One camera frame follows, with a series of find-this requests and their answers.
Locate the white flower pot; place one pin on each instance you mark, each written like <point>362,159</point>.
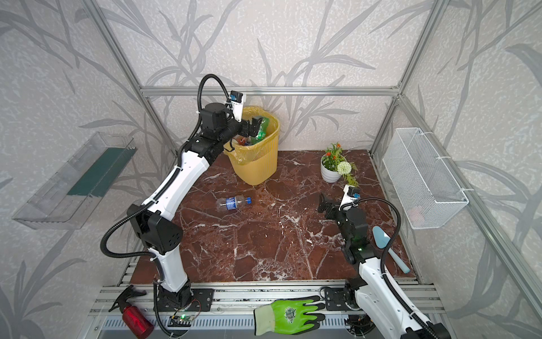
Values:
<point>328,175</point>

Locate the yellow ribbed trash bin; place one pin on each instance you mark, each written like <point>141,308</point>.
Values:
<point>254,164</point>

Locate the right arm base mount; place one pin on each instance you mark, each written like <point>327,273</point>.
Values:
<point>342,299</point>

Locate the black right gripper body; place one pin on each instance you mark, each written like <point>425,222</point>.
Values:
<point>332,210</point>

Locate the left circuit board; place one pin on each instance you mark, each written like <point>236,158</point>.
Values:
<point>181,321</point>

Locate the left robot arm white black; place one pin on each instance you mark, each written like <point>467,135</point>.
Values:
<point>218,125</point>

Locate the yellow plastic bin liner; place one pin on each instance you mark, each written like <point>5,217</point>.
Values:
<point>243,155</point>

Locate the artificial green flowering plant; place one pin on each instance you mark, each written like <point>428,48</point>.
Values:
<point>334,161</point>

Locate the clear bottle red label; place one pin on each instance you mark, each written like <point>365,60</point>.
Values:
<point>244,141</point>

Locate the white wire mesh basket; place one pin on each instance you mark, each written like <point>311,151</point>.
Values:
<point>429,193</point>

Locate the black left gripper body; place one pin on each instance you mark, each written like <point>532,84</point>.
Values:
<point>248,128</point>

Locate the green soda bottle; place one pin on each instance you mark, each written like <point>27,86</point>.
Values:
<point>263,130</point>

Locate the clear wall shelf green mat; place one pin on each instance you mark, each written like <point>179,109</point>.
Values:
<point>67,200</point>

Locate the clear bottle blue label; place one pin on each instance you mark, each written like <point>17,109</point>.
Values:
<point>233,203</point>

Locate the red spray bottle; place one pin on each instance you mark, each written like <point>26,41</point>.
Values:
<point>131,315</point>

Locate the green work glove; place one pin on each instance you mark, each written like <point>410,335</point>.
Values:
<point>289,316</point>

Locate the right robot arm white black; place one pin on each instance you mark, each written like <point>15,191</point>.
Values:
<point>375,291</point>

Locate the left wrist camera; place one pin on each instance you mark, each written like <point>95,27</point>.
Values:
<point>236,101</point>

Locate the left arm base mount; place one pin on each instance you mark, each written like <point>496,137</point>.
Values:
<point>187,299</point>

